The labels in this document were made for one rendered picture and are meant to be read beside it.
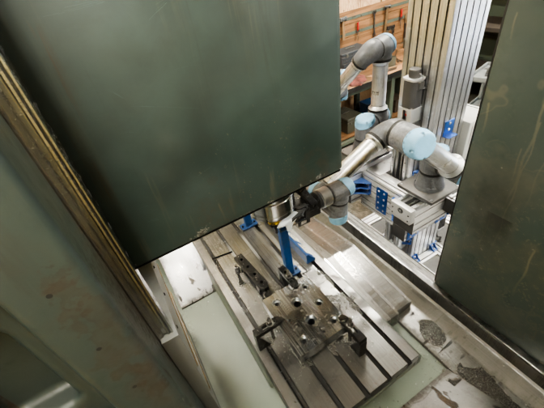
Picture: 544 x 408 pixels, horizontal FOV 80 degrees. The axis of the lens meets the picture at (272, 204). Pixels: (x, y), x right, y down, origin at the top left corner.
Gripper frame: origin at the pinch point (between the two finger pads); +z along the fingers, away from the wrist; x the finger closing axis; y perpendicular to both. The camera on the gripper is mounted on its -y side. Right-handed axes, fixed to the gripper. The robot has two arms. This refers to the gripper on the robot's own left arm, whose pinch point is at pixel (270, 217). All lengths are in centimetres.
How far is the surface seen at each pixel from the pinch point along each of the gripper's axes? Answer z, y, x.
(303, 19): -9, -60, -12
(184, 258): 27, 69, 75
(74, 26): 35, -66, -12
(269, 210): 3.1, -9.1, -6.9
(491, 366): -62, 74, -60
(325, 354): -2, 52, -27
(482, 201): -65, 5, -34
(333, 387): 3, 52, -38
